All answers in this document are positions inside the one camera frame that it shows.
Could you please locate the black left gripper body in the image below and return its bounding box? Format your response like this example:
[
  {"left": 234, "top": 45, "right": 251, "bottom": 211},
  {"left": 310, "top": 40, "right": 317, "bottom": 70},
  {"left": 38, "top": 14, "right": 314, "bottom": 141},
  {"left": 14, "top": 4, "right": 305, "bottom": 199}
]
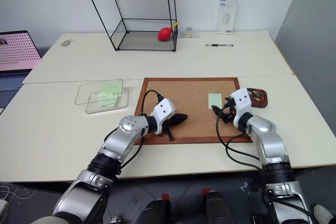
[{"left": 162, "top": 115, "right": 182, "bottom": 131}]

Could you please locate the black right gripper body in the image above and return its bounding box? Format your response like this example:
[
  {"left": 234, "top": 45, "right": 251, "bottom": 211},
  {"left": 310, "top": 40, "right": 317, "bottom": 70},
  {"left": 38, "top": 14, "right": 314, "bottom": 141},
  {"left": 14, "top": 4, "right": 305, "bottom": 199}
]
[{"left": 222, "top": 97, "right": 236, "bottom": 124}]

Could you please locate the green sticky note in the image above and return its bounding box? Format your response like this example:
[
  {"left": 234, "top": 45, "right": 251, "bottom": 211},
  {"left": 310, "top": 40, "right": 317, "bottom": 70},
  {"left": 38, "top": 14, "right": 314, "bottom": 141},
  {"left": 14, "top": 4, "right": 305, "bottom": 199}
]
[
  {"left": 100, "top": 80, "right": 124, "bottom": 95},
  {"left": 96, "top": 92, "right": 122, "bottom": 108},
  {"left": 207, "top": 92, "right": 223, "bottom": 110}
]

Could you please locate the brown tray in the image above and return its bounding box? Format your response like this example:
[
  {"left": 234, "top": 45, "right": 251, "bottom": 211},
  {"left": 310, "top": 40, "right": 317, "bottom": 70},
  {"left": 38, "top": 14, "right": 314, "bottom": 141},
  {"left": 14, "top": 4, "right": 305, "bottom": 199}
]
[{"left": 246, "top": 87, "right": 269, "bottom": 109}]

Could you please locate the clear plastic box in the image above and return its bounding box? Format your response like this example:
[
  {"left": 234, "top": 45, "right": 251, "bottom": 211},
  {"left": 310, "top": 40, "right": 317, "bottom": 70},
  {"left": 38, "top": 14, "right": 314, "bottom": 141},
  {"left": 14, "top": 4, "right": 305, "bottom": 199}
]
[{"left": 86, "top": 88, "right": 130, "bottom": 115}]

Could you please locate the wood-framed cork board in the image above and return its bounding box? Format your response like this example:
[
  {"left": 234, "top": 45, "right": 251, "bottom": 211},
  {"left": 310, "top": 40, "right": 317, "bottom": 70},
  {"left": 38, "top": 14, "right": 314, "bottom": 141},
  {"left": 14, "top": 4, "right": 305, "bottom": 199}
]
[{"left": 134, "top": 77, "right": 253, "bottom": 146}]

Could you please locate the dark rounded shape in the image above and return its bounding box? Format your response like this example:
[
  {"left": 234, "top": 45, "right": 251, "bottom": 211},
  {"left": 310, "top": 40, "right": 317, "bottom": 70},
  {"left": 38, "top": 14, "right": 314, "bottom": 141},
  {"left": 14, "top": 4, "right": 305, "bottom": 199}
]
[
  {"left": 201, "top": 188, "right": 227, "bottom": 224},
  {"left": 142, "top": 194, "right": 173, "bottom": 224}
]

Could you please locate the small clear case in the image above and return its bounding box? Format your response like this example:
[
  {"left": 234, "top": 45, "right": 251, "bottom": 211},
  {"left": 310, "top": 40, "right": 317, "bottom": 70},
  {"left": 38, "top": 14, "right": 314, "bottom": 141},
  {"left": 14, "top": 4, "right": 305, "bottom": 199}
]
[{"left": 179, "top": 26, "right": 201, "bottom": 39}]

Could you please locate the red air blower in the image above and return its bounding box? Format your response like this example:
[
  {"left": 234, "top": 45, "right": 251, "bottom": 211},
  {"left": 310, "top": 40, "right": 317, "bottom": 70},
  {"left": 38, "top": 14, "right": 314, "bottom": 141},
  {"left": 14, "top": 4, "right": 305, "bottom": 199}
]
[{"left": 157, "top": 20, "right": 180, "bottom": 42}]

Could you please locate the clear plastic lid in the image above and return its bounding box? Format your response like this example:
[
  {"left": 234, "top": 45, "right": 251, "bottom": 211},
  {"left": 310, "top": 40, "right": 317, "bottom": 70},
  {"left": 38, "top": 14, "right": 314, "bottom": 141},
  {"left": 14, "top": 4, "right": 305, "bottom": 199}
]
[{"left": 74, "top": 78, "right": 124, "bottom": 105}]

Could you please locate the white charger package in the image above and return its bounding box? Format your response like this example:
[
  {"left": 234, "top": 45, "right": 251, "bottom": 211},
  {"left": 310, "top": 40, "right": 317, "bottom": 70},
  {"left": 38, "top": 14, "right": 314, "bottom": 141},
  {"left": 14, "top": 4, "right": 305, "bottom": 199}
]
[{"left": 216, "top": 0, "right": 239, "bottom": 35}]

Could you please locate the white shoe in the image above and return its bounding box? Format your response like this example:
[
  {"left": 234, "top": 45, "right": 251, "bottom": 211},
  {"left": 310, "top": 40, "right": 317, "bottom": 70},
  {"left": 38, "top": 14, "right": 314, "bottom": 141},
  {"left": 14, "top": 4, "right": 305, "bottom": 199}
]
[{"left": 313, "top": 204, "right": 335, "bottom": 224}]

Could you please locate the laptop with pink screen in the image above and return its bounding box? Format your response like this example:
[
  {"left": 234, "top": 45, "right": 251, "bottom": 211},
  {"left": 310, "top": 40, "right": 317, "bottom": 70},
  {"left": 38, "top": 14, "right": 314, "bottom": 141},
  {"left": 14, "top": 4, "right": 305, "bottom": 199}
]
[{"left": 0, "top": 30, "right": 43, "bottom": 116}]

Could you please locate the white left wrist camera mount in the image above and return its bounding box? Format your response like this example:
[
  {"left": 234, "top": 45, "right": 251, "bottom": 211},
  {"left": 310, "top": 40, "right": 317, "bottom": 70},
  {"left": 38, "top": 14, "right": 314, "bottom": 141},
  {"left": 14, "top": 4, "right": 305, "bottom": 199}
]
[{"left": 152, "top": 98, "right": 177, "bottom": 135}]

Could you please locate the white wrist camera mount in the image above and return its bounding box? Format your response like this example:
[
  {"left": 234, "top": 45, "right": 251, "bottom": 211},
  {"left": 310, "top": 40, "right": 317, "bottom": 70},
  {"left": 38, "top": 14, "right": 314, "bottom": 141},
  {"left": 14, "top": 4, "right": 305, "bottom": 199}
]
[
  {"left": 230, "top": 88, "right": 254, "bottom": 128},
  {"left": 152, "top": 98, "right": 177, "bottom": 135}
]

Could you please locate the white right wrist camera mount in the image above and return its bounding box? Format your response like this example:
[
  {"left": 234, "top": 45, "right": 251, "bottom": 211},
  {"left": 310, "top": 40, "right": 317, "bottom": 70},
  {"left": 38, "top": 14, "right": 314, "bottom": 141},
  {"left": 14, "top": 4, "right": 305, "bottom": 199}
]
[{"left": 230, "top": 88, "right": 254, "bottom": 128}]

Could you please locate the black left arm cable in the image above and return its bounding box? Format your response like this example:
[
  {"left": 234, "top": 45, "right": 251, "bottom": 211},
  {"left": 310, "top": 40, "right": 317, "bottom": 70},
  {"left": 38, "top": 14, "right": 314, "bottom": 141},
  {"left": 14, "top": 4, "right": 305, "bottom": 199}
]
[{"left": 115, "top": 89, "right": 165, "bottom": 180}]

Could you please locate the black wire frame shelf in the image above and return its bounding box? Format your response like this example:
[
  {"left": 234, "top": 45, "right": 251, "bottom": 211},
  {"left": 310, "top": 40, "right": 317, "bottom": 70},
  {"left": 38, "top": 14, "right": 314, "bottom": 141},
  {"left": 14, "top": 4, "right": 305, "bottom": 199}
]
[{"left": 79, "top": 0, "right": 179, "bottom": 53}]

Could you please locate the white floor cable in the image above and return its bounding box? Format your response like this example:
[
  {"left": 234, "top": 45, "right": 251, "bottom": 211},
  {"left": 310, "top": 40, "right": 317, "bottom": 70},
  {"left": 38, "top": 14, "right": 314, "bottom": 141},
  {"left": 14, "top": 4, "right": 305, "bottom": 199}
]
[{"left": 0, "top": 185, "right": 37, "bottom": 201}]

